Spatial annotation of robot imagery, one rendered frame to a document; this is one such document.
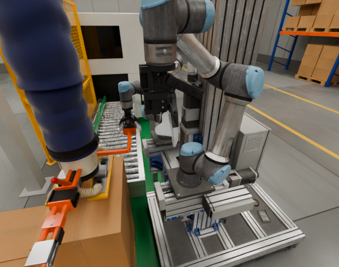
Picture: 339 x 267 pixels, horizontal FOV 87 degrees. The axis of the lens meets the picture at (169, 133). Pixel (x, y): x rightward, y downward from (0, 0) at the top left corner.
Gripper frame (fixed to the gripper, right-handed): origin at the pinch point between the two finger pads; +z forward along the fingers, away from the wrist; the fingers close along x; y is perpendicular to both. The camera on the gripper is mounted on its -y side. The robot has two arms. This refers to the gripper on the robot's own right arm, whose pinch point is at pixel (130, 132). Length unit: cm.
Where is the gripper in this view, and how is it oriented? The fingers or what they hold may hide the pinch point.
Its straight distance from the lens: 128.7
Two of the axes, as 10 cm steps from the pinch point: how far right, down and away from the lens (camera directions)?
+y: 1.8, 5.1, -8.4
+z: 0.0, 8.6, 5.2
